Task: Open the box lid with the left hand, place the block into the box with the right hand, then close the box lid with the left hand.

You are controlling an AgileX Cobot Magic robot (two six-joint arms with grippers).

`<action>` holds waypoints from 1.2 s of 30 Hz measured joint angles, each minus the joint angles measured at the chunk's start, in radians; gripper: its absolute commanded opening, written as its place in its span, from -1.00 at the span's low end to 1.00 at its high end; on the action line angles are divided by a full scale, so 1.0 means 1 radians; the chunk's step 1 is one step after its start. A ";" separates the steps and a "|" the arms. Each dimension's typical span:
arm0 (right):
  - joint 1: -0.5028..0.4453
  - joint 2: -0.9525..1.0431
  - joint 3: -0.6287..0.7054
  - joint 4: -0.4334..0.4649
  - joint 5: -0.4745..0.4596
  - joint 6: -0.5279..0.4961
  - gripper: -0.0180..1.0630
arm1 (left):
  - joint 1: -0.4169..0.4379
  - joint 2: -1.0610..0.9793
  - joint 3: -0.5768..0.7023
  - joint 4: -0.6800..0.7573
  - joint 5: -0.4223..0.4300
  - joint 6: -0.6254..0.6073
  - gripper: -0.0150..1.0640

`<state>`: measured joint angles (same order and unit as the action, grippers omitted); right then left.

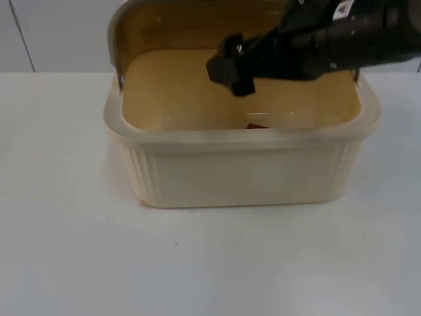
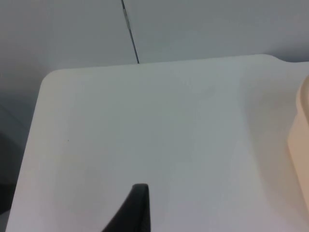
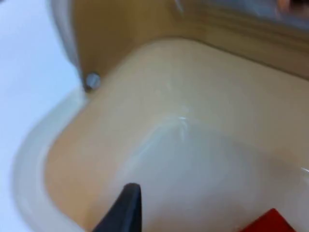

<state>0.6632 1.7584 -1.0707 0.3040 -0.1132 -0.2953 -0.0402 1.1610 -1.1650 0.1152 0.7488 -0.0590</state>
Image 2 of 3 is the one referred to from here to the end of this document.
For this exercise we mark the cream box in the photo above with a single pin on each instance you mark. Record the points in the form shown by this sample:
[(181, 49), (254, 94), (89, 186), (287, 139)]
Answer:
[(300, 154)]

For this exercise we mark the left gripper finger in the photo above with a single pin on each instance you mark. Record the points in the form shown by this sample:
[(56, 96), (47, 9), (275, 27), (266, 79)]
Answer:
[(137, 212)]

